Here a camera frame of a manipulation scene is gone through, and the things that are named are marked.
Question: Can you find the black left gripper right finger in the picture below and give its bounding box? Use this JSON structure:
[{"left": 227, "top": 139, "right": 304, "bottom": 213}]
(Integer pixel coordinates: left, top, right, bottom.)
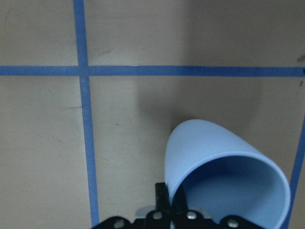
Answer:
[{"left": 173, "top": 186, "right": 189, "bottom": 216}]

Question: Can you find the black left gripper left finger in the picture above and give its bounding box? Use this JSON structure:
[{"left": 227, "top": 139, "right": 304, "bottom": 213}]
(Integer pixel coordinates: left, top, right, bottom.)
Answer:
[{"left": 155, "top": 182, "right": 171, "bottom": 214}]

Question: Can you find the light blue plastic cup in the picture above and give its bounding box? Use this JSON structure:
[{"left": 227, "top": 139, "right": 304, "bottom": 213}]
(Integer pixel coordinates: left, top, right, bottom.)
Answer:
[{"left": 164, "top": 119, "right": 291, "bottom": 229}]

